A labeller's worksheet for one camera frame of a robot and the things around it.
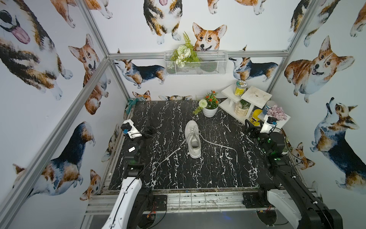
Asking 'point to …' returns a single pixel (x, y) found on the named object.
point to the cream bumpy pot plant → (241, 108)
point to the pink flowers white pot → (277, 113)
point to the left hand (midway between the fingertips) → (140, 116)
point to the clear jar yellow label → (240, 88)
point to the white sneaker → (192, 133)
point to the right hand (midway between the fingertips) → (258, 118)
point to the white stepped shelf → (257, 97)
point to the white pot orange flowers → (210, 112)
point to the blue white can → (269, 104)
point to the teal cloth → (131, 102)
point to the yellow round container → (254, 119)
